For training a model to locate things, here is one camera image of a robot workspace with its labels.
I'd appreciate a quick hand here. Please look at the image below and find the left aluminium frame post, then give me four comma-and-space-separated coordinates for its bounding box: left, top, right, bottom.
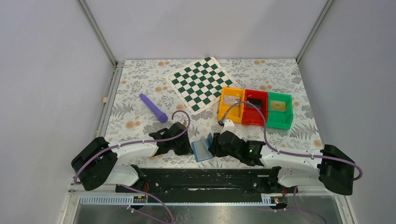
76, 0, 118, 67

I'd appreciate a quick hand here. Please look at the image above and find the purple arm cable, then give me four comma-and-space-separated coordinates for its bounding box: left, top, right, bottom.
73, 111, 191, 185
219, 101, 363, 182

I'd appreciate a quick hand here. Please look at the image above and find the red plastic bin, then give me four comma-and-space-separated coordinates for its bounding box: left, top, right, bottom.
241, 89, 269, 127

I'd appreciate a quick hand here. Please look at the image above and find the purple cylindrical handle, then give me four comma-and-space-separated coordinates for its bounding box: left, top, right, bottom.
139, 93, 168, 123

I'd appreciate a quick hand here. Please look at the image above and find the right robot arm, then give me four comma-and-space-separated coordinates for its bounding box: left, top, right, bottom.
208, 131, 356, 196

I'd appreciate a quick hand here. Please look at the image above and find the green plastic bin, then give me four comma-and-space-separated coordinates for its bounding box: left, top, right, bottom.
267, 92, 293, 130

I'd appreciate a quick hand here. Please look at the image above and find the black card in red bin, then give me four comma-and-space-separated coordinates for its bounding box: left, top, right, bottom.
247, 98, 262, 109

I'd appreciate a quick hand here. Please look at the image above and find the right aluminium frame post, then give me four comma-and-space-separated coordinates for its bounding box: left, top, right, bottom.
296, 0, 335, 64

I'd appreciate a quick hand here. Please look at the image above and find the aluminium frame post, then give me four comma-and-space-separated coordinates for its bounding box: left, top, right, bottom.
296, 0, 335, 64
76, 0, 118, 67

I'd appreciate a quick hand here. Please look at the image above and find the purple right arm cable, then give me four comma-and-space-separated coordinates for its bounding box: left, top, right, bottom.
219, 101, 363, 182

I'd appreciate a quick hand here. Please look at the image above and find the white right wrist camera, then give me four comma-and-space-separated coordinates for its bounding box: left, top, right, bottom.
218, 119, 235, 133

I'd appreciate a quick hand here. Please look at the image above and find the gold card in green bin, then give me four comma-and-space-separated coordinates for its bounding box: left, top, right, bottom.
270, 100, 286, 112

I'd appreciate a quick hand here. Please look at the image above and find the silver card in yellow bin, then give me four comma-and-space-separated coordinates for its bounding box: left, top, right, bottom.
223, 95, 240, 105

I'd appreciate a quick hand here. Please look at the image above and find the green white chessboard mat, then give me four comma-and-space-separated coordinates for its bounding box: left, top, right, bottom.
165, 57, 239, 115

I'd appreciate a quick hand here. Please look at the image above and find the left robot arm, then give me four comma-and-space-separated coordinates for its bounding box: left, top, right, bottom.
71, 122, 192, 191

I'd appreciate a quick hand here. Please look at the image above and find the white slotted cable duct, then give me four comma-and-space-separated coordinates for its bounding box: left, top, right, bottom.
79, 194, 286, 206

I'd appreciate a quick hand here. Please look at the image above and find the floral patterned table mat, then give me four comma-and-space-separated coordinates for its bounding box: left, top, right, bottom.
104, 59, 324, 152

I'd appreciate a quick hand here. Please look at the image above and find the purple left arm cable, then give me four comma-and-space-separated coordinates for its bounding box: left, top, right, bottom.
73, 111, 191, 185

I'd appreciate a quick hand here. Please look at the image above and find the blue leather card holder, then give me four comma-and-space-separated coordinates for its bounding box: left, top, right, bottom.
191, 133, 214, 162

